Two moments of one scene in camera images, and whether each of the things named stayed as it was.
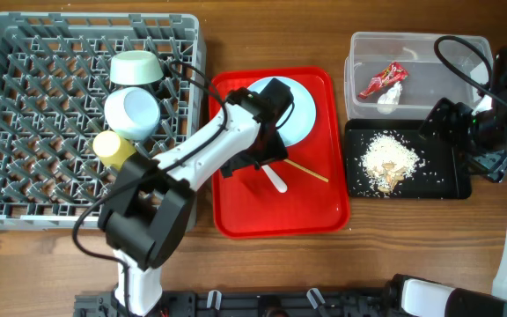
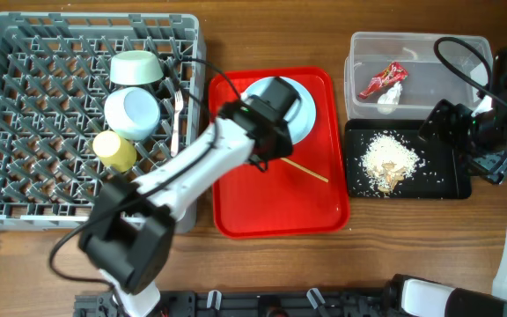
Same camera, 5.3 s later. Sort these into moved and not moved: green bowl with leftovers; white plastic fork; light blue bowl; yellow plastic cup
Moved: white plastic fork
Not moved: light blue bowl; green bowl with leftovers; yellow plastic cup
